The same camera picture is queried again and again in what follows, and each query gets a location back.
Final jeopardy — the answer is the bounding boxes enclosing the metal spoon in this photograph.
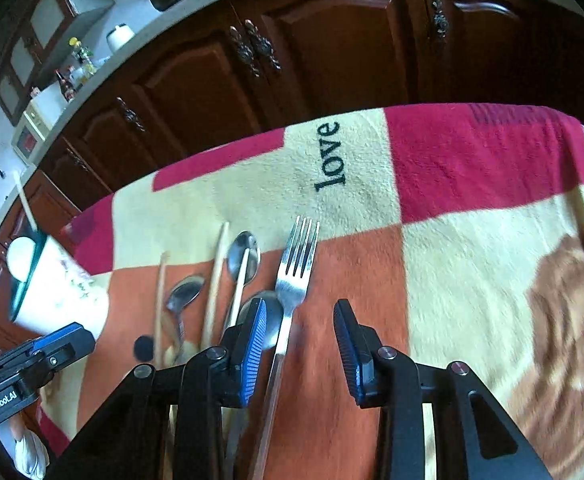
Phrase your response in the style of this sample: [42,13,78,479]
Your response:
[224,231,262,311]
[224,290,286,480]
[165,274,206,361]

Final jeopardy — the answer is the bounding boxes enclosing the wooden chopstick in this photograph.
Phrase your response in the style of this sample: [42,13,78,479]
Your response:
[199,221,231,350]
[224,247,252,333]
[153,252,171,367]
[13,171,41,237]

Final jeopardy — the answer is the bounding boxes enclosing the dark wooden kitchen cabinet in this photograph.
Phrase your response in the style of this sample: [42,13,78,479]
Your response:
[0,0,584,356]

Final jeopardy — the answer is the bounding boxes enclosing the white cup with teal inside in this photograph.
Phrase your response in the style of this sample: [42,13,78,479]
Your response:
[6,232,111,337]

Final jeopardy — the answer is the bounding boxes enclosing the white jar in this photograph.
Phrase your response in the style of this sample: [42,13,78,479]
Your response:
[106,23,136,53]

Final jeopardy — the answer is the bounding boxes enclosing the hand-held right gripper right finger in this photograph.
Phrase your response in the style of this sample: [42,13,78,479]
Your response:
[333,299,554,480]

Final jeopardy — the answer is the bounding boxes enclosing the white spoon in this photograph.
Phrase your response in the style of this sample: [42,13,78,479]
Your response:
[7,236,38,281]

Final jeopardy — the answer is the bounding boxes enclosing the person's left hand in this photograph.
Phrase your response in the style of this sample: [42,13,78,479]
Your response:
[14,422,49,480]

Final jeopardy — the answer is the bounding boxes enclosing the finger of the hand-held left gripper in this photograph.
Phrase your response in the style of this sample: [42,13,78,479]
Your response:
[0,323,97,390]

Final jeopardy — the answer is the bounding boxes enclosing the checked printed blanket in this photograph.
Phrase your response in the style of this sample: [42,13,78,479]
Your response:
[37,102,584,480]

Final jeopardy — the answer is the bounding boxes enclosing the grey kitchen countertop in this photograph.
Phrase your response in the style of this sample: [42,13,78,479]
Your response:
[0,0,573,286]

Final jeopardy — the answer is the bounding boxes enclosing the wooden wall cabinet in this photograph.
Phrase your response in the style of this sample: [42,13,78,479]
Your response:
[0,0,81,124]

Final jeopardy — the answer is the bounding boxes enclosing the dark sauce bottle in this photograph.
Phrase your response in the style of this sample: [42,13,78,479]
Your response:
[54,70,77,104]

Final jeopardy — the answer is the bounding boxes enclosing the white microwave oven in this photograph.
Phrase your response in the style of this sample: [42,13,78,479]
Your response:
[12,97,66,166]

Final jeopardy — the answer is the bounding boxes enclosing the bottles on counter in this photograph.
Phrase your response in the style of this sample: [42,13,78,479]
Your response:
[68,36,96,77]

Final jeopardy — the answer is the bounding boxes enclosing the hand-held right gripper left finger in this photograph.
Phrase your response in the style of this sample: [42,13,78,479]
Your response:
[53,297,269,480]

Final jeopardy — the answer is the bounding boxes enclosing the metal fork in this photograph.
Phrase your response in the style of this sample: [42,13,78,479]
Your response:
[248,216,321,480]

